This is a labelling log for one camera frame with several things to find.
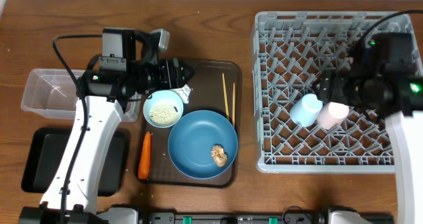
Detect grey dishwasher rack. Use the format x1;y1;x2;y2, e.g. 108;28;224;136
251;11;414;174

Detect dark blue plate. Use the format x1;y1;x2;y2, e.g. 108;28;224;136
168;110;239;179

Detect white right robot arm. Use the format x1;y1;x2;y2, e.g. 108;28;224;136
313;32;422;223

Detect light blue plastic cup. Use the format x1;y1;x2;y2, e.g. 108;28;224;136
289;94;323;127

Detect clear plastic bin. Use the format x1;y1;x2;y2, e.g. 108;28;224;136
21;68;141;122

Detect crumpled white napkin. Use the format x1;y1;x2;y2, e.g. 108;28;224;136
171;85;192;104

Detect black waste tray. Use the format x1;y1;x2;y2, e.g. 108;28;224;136
20;127;130;198

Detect brown food scrap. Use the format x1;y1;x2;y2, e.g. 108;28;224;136
211;145;228;167

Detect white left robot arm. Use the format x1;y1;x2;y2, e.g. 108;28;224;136
19;28;194;223

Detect wooden chopstick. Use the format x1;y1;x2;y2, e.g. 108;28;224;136
221;73;230;120
232;83;236;128

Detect orange carrot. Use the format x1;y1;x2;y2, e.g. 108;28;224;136
137;131;152;180

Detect pink plastic cup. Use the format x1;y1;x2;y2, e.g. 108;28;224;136
317;102;350;130

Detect light blue bowl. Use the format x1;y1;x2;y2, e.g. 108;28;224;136
143;90;184;128

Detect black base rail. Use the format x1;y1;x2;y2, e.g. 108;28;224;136
95;204;396;224

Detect white rice pile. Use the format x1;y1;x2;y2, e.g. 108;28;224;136
149;104;181;127

